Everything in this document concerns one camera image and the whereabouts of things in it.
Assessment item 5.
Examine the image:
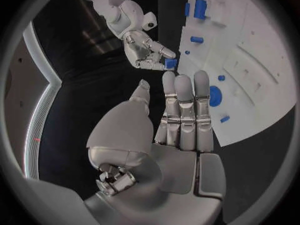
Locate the white task board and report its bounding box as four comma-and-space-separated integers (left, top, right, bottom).
174, 0, 297, 147

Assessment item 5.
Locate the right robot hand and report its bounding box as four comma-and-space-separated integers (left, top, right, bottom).
123, 30, 177, 71

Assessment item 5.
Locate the blue gear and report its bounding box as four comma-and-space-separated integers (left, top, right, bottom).
208, 85, 223, 107

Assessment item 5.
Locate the large blue block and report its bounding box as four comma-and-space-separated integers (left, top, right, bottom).
193, 0, 209, 20

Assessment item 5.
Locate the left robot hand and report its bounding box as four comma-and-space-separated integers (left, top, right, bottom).
83, 69, 227, 225

